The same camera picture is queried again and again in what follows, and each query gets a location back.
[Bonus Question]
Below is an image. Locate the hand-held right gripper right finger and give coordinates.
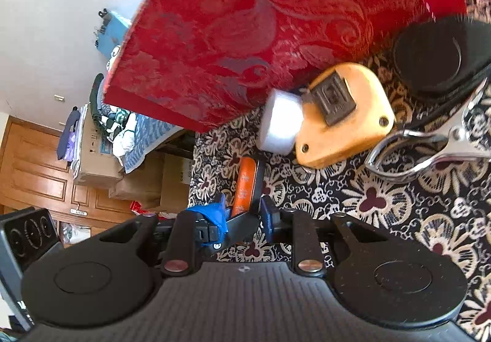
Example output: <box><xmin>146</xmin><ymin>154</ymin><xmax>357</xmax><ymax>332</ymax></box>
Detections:
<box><xmin>260</xmin><ymin>195</ymin><xmax>386</xmax><ymax>278</ymax></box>

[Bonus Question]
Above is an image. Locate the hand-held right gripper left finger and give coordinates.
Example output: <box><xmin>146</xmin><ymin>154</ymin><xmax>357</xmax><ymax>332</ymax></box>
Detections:
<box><xmin>98</xmin><ymin>192</ymin><xmax>233</xmax><ymax>277</ymax></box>

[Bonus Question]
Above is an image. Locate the clear tape roll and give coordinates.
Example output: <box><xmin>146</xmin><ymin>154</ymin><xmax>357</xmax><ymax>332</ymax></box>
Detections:
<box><xmin>256</xmin><ymin>90</ymin><xmax>305</xmax><ymax>155</ymax></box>

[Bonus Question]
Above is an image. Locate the red brocade cardboard box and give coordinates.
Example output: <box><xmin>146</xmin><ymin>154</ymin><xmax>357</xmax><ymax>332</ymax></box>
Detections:
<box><xmin>103</xmin><ymin>0</ymin><xmax>469</xmax><ymax>133</ymax></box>

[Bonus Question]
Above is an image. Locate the brown cardboard box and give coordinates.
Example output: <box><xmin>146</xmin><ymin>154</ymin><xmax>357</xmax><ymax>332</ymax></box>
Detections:
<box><xmin>161</xmin><ymin>156</ymin><xmax>195</xmax><ymax>209</ymax></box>
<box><xmin>109</xmin><ymin>156</ymin><xmax>165</xmax><ymax>209</ymax></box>

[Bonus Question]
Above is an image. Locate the wooden door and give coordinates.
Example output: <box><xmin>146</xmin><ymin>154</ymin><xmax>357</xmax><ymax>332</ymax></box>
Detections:
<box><xmin>0</xmin><ymin>115</ymin><xmax>166</xmax><ymax>237</ymax></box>

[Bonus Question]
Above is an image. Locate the blue patterned cloth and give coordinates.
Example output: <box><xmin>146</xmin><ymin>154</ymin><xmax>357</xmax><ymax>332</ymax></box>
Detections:
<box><xmin>123</xmin><ymin>114</ymin><xmax>185</xmax><ymax>174</ymax></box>

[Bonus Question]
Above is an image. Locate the black floral tablecloth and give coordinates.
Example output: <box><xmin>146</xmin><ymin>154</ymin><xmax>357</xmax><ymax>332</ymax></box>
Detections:
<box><xmin>191</xmin><ymin>0</ymin><xmax>491</xmax><ymax>342</ymax></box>

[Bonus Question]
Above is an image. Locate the purple hanging bag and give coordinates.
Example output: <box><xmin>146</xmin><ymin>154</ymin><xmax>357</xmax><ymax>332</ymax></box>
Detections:
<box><xmin>57</xmin><ymin>106</ymin><xmax>82</xmax><ymax>163</ymax></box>

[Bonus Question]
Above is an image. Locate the green white clothes pile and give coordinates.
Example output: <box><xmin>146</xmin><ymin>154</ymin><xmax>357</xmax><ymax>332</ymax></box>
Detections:
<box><xmin>89</xmin><ymin>73</ymin><xmax>137</xmax><ymax>158</ymax></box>

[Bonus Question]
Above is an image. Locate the yellow tape measure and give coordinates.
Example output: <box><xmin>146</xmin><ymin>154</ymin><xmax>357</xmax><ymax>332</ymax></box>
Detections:
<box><xmin>295</xmin><ymin>63</ymin><xmax>396</xmax><ymax>169</ymax></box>

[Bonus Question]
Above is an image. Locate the chrome metal clip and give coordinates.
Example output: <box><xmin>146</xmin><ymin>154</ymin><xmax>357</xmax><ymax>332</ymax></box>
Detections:
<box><xmin>364</xmin><ymin>79</ymin><xmax>491</xmax><ymax>183</ymax></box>

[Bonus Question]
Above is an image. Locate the light blue box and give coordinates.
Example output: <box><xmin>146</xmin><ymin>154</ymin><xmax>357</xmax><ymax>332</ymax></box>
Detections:
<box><xmin>95</xmin><ymin>10</ymin><xmax>133</xmax><ymax>59</ymax></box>

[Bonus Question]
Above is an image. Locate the black round brush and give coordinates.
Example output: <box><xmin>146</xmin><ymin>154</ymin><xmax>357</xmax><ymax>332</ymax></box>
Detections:
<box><xmin>391</xmin><ymin>16</ymin><xmax>491</xmax><ymax>128</ymax></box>

